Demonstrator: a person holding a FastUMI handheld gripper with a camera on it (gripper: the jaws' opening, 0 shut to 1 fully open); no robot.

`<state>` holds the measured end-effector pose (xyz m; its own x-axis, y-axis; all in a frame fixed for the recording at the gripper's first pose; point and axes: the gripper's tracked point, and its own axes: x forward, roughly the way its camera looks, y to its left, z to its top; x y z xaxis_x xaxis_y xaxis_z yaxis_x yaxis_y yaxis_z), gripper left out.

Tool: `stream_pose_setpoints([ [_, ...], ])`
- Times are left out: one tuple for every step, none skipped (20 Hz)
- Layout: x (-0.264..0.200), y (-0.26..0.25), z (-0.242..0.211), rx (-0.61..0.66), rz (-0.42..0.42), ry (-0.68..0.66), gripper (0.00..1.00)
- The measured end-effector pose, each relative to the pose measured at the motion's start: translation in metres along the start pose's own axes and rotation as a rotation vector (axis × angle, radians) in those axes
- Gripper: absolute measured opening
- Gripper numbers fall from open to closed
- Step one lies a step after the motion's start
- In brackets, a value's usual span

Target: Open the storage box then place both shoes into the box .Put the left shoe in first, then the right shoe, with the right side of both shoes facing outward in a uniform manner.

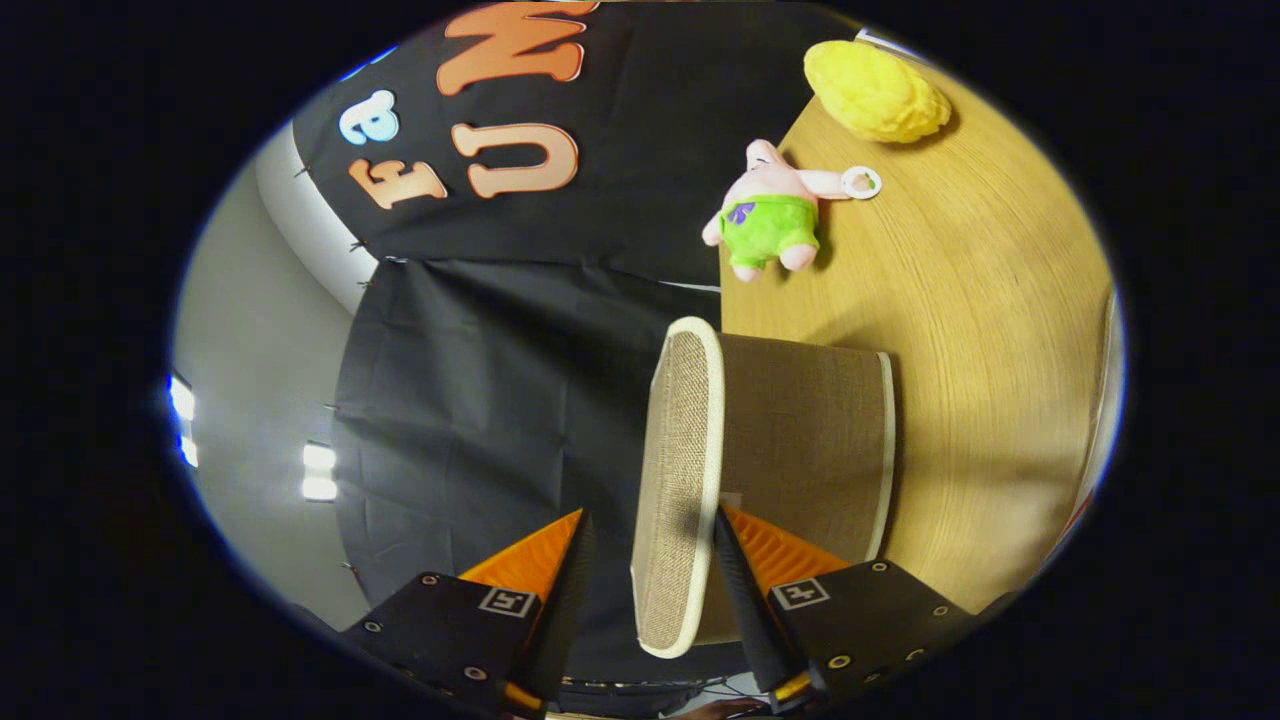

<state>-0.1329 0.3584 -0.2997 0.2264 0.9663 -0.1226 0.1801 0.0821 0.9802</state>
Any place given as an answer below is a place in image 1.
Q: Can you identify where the pink starfish plush toy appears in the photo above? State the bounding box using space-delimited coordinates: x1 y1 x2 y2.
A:
700 138 883 284

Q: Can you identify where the woven storage box lid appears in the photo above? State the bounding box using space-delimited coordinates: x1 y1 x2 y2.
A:
630 316 727 661

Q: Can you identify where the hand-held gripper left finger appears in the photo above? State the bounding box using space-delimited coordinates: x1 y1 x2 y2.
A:
340 508 598 716

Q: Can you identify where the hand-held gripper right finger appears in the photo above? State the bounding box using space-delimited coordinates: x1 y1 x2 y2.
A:
712 503 986 713

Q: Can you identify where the ceiling light panel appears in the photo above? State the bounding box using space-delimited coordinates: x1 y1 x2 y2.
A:
168 374 199 468
302 444 339 502

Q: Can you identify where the brown fabric storage box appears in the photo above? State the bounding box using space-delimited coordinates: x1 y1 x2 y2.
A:
700 333 898 646

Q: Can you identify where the yellow textured plush toy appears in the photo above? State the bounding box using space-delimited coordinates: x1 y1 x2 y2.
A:
803 38 953 145

